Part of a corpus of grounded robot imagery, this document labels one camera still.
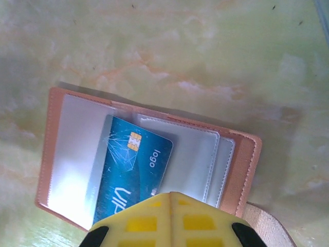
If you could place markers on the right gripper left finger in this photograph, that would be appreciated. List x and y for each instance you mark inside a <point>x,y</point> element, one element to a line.
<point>144,226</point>

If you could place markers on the brown leather card holder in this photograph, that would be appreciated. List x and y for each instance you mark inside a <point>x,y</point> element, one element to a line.
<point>244,159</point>

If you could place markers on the blue credit card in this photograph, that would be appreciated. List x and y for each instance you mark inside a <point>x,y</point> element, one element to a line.
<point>133,164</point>

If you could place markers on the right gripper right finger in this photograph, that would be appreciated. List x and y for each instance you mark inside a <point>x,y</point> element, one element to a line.
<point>200,226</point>

